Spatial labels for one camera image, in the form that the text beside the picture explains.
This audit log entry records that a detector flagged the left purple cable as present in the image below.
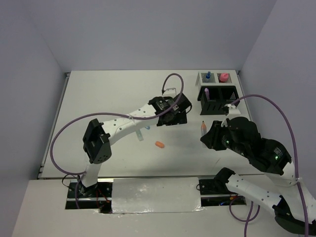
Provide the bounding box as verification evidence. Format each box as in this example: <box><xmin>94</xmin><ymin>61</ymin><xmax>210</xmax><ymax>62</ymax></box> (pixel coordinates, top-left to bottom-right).
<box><xmin>49</xmin><ymin>73</ymin><xmax>185</xmax><ymax>209</ymax></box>

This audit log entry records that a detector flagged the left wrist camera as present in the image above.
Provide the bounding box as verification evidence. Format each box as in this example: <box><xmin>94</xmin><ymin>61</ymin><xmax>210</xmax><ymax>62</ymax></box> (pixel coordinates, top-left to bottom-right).
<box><xmin>162</xmin><ymin>87</ymin><xmax>177</xmax><ymax>98</ymax></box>

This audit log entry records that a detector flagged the orange highlighter cap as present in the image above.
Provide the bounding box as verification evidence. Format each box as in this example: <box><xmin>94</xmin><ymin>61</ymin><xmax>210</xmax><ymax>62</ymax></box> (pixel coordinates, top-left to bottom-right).
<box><xmin>155</xmin><ymin>141</ymin><xmax>165</xmax><ymax>149</ymax></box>

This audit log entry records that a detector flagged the pink cap glue bottle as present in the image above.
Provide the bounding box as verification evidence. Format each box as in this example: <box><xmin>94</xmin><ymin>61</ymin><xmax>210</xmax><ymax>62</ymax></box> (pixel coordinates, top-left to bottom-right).
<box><xmin>219</xmin><ymin>73</ymin><xmax>229</xmax><ymax>83</ymax></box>

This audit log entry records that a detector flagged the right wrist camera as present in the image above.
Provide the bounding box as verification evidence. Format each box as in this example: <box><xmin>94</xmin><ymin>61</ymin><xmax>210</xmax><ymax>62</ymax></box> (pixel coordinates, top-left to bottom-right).
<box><xmin>222</xmin><ymin>104</ymin><xmax>241</xmax><ymax>119</ymax></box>

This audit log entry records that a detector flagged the orange tip grey highlighter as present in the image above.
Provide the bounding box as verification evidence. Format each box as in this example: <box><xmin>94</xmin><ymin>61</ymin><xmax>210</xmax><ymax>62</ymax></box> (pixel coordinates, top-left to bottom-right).
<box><xmin>200</xmin><ymin>121</ymin><xmax>207</xmax><ymax>136</ymax></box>

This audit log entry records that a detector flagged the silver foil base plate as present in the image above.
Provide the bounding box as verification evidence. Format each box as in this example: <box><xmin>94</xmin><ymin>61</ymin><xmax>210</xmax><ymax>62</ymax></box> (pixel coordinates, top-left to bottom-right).
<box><xmin>112</xmin><ymin>177</ymin><xmax>203</xmax><ymax>214</ymax></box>

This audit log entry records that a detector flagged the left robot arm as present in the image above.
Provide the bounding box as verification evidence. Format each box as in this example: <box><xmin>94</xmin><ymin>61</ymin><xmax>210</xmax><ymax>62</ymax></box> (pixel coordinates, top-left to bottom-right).
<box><xmin>78</xmin><ymin>94</ymin><xmax>192</xmax><ymax>197</ymax></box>

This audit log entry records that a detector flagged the green highlighter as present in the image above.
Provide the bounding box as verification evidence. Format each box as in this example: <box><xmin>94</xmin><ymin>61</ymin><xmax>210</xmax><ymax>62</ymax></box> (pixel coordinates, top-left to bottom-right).
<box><xmin>136</xmin><ymin>129</ymin><xmax>144</xmax><ymax>141</ymax></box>

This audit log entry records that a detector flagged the purple cable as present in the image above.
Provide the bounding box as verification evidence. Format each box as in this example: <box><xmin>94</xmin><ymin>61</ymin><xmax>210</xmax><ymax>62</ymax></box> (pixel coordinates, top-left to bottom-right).
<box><xmin>228</xmin><ymin>94</ymin><xmax>311</xmax><ymax>237</ymax></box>
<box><xmin>49</xmin><ymin>73</ymin><xmax>185</xmax><ymax>209</ymax></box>

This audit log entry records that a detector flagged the white two-cell organizer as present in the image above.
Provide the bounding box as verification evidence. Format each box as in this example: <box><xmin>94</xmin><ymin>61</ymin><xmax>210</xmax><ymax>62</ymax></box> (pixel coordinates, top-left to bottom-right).
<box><xmin>195</xmin><ymin>72</ymin><xmax>233</xmax><ymax>87</ymax></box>

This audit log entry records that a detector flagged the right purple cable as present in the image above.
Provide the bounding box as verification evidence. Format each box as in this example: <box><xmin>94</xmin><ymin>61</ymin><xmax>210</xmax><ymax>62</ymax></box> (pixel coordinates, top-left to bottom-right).
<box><xmin>228</xmin><ymin>94</ymin><xmax>311</xmax><ymax>237</ymax></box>

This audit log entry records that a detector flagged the blue cap clear bottle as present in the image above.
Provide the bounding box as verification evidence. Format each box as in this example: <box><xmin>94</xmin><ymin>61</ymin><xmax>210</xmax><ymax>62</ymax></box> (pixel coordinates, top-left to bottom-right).
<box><xmin>205</xmin><ymin>72</ymin><xmax>211</xmax><ymax>82</ymax></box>

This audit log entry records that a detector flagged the black slotted organizer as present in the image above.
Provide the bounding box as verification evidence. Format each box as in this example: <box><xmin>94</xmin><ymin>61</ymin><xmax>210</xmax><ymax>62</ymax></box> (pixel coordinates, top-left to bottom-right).
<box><xmin>197</xmin><ymin>86</ymin><xmax>239</xmax><ymax>116</ymax></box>

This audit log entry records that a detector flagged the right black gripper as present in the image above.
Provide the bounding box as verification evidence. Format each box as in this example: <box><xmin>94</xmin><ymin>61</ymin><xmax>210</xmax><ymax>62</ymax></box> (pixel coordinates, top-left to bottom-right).
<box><xmin>199</xmin><ymin>119</ymin><xmax>247</xmax><ymax>155</ymax></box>

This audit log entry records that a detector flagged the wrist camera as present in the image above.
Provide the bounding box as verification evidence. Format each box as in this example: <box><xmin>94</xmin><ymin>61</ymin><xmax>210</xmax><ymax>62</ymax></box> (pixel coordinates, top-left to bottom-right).
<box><xmin>222</xmin><ymin>104</ymin><xmax>241</xmax><ymax>119</ymax></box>
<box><xmin>162</xmin><ymin>87</ymin><xmax>177</xmax><ymax>98</ymax></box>

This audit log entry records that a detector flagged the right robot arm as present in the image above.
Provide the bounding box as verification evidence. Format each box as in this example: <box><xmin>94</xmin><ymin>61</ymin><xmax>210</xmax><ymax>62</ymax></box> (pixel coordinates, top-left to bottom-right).
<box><xmin>200</xmin><ymin>117</ymin><xmax>316</xmax><ymax>236</ymax></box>

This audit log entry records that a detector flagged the purple highlighter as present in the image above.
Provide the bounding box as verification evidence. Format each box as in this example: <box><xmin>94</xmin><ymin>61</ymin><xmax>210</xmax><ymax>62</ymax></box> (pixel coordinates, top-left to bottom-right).
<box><xmin>204</xmin><ymin>88</ymin><xmax>210</xmax><ymax>101</ymax></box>

